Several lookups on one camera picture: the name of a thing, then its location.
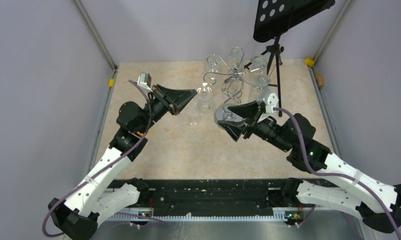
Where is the black music stand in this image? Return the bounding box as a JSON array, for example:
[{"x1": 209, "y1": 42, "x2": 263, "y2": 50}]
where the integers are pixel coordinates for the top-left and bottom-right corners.
[{"x1": 253, "y1": 0, "x2": 335, "y2": 107}]

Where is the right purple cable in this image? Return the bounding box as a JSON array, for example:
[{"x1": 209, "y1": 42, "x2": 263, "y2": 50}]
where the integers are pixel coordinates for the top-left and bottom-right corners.
[{"x1": 273, "y1": 106, "x2": 401, "y2": 240}]

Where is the yellow left edge clip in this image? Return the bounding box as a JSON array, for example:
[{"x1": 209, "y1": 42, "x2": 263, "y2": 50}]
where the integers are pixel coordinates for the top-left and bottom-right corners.
[{"x1": 108, "y1": 78, "x2": 115, "y2": 88}]

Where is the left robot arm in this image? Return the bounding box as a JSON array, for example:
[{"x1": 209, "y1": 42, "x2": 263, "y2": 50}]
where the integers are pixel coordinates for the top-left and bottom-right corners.
[{"x1": 48, "y1": 84, "x2": 198, "y2": 240}]

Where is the right hanging wine glass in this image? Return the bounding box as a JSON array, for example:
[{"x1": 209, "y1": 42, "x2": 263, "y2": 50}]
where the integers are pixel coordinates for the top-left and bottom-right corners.
[{"x1": 248, "y1": 74, "x2": 270, "y2": 102}]

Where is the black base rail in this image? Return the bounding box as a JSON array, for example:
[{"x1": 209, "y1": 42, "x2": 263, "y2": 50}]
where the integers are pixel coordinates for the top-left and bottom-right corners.
[{"x1": 108, "y1": 178, "x2": 311, "y2": 221}]

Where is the yellow corner clip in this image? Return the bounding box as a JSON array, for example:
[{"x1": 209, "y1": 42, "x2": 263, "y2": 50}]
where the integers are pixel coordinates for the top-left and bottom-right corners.
[{"x1": 304, "y1": 58, "x2": 315, "y2": 68}]

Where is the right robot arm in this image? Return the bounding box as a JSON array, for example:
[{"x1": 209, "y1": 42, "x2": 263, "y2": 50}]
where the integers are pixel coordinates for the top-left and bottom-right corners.
[{"x1": 216, "y1": 101, "x2": 401, "y2": 234}]

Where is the chrome wine glass rack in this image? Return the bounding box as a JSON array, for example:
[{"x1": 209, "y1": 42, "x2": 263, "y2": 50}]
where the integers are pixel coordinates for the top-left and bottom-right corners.
[{"x1": 203, "y1": 54, "x2": 256, "y2": 123}]

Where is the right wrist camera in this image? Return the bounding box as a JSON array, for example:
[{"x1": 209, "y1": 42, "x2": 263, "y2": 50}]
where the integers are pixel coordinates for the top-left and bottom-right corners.
[{"x1": 256, "y1": 92, "x2": 279, "y2": 115}]

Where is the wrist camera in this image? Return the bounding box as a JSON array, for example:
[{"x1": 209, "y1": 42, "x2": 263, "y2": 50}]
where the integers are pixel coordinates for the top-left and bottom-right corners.
[
  {"x1": 137, "y1": 72, "x2": 153, "y2": 93},
  {"x1": 256, "y1": 92, "x2": 279, "y2": 115}
]

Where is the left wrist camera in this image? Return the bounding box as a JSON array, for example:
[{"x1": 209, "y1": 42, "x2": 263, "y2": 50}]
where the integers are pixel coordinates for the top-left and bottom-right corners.
[{"x1": 137, "y1": 72, "x2": 153, "y2": 93}]

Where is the back right hanging glass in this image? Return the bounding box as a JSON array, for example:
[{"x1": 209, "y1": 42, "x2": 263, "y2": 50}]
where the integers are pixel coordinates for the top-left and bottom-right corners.
[{"x1": 248, "y1": 55, "x2": 268, "y2": 75}]

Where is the clear wine glass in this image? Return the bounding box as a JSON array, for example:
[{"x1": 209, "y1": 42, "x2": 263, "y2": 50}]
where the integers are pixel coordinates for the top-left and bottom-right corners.
[
  {"x1": 187, "y1": 100, "x2": 200, "y2": 127},
  {"x1": 195, "y1": 82, "x2": 216, "y2": 115}
]

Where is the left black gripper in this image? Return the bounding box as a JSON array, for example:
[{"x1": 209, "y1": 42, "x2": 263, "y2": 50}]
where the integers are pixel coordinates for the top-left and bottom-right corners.
[{"x1": 137, "y1": 83, "x2": 198, "y2": 134}]

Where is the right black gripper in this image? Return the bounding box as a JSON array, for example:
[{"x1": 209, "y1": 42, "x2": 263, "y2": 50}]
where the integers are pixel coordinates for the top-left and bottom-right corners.
[{"x1": 218, "y1": 99, "x2": 293, "y2": 153}]

